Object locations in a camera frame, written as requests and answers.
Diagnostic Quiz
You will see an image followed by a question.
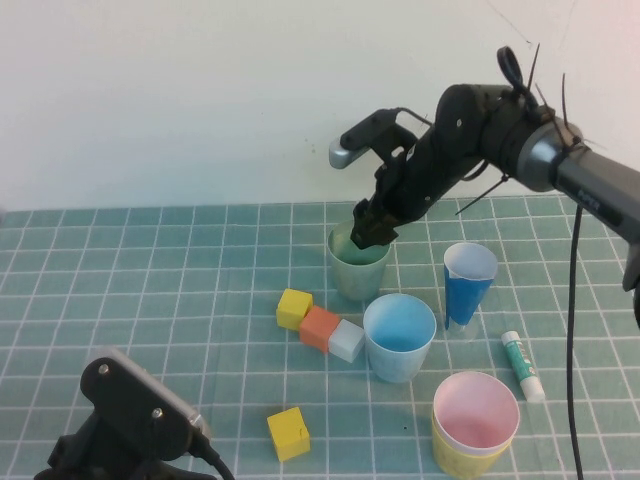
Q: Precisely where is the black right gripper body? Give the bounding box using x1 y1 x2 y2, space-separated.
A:
369 127 481 226

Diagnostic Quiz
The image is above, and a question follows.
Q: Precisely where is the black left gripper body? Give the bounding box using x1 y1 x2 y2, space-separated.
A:
32 417 221 480

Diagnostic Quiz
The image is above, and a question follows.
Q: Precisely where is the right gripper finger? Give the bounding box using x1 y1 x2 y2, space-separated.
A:
374 213 401 247
349 198 380 250

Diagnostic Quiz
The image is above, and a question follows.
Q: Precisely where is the green plastic cup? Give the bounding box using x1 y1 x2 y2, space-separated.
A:
327 222 392 301

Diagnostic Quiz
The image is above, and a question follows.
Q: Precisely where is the blue plastic cup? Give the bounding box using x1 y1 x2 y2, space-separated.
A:
363 293 437 384

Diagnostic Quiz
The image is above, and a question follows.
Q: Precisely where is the pink plastic cup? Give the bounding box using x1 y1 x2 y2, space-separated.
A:
432 370 521 456

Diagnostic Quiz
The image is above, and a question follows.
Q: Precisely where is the blue paper cone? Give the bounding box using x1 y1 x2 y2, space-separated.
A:
442 242 499 331

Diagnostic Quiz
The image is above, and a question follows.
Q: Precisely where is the yellow cube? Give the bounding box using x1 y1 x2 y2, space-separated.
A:
265 405 311 461
275 288 314 331

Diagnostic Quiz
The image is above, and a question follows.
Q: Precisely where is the orange cube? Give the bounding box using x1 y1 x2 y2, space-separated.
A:
298 305 341 354

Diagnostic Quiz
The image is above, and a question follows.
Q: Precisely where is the white cube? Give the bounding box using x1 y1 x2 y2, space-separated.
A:
327 318 365 364

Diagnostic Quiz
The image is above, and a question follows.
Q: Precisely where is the clear plastic cup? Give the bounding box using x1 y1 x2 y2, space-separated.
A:
443 299 482 342

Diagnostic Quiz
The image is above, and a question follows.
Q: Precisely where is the green checked tablecloth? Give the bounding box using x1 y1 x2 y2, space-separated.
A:
0 192 640 480

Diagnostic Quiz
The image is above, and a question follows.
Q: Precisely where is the green white glue stick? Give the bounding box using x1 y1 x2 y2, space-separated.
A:
500 330 546 404

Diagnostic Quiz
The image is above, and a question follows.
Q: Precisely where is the yellow plastic cup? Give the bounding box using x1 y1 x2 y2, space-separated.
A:
430 407 512 479

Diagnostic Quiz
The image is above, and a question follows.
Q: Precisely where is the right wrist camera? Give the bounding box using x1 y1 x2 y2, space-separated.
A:
328 109 417 171

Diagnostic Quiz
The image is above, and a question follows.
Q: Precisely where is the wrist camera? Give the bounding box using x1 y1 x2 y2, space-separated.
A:
79 344 212 464
328 109 417 171

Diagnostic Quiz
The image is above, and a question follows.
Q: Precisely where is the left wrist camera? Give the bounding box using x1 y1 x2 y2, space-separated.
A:
79 344 212 464

